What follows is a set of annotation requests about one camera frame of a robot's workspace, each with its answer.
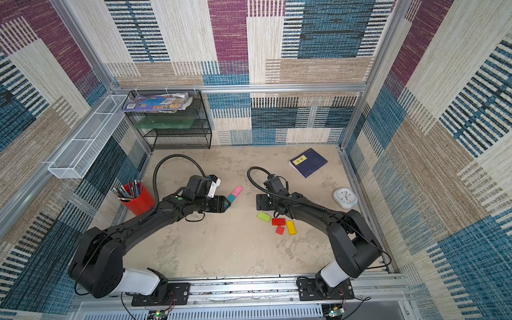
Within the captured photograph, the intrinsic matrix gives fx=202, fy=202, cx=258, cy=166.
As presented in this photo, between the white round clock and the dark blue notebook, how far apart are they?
0.58ft

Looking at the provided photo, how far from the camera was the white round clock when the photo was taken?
958 mm

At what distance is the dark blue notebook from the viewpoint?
110cm
